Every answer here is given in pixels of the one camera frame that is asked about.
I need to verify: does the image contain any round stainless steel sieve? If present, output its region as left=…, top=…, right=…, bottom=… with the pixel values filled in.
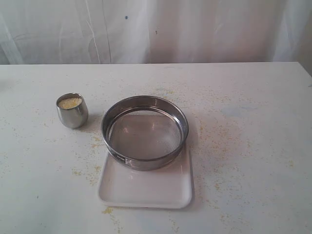
left=101, top=96, right=189, bottom=171

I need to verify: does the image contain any small stainless steel cup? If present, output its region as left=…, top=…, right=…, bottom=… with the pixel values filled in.
left=56, top=93, right=89, bottom=129

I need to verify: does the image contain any yellow and white grain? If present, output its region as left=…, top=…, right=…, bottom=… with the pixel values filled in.
left=58, top=97, right=82, bottom=110

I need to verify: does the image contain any white rectangular plastic tray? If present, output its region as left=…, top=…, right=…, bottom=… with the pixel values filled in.
left=97, top=115, right=195, bottom=209

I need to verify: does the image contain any white backdrop curtain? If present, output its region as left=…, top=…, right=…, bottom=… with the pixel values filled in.
left=0, top=0, right=312, bottom=64

